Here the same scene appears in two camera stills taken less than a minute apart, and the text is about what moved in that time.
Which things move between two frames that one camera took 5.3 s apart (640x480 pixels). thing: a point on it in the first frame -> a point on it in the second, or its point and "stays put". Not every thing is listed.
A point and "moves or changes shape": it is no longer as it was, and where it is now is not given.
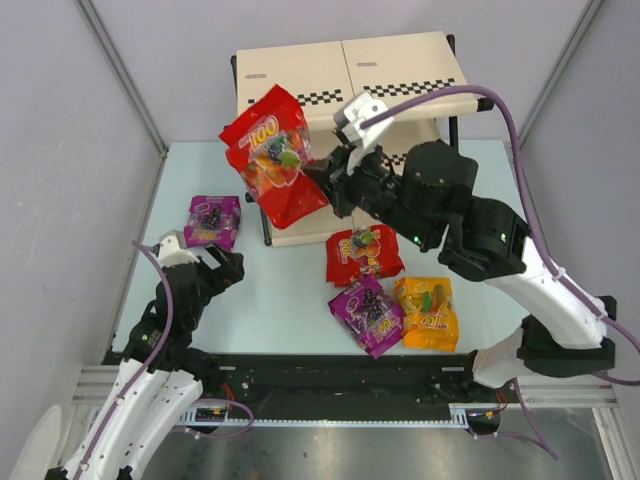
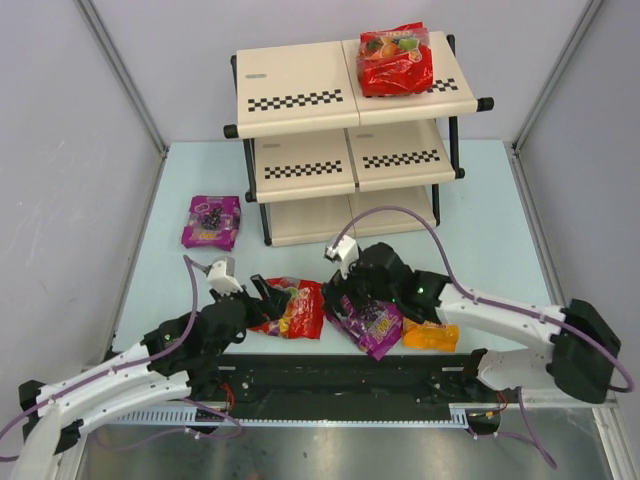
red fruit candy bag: x=269 y=148 -> x=396 y=61
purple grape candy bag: x=373 y=320 stays put
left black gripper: x=211 y=272 -> x=255 y=301
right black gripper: x=341 y=181 -> x=347 y=288
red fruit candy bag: x=371 y=250 moves or changes shape
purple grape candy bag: x=213 y=219 stays put
